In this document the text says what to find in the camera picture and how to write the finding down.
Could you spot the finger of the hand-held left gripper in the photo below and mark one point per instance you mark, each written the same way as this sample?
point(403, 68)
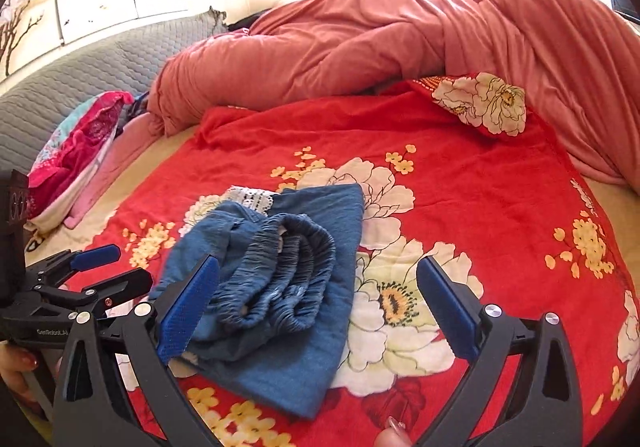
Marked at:
point(97, 257)
point(120, 284)

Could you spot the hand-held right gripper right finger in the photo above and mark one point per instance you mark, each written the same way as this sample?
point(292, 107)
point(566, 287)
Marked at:
point(445, 307)

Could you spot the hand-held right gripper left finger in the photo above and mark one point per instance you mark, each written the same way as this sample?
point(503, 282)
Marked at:
point(190, 312)

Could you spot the blue denim pants lace hem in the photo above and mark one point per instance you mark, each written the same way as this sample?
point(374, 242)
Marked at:
point(310, 327)

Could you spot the person's left hand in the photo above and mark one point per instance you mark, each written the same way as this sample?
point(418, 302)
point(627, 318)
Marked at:
point(15, 372)

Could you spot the person's right hand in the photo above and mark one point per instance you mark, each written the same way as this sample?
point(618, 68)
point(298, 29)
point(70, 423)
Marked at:
point(395, 437)

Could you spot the pink cloth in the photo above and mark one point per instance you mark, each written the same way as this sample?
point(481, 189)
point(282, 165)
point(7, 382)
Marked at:
point(107, 177)

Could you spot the colourful floral pillow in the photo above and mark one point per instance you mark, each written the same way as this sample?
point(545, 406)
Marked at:
point(80, 147)

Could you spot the red floral blanket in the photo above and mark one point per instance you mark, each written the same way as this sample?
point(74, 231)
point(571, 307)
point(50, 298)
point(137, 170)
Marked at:
point(475, 187)

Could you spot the grey quilted headboard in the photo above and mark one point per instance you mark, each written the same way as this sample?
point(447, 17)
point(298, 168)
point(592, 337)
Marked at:
point(100, 62)

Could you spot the salmon pink duvet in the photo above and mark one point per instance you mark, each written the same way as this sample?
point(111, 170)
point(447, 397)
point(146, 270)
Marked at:
point(350, 42)

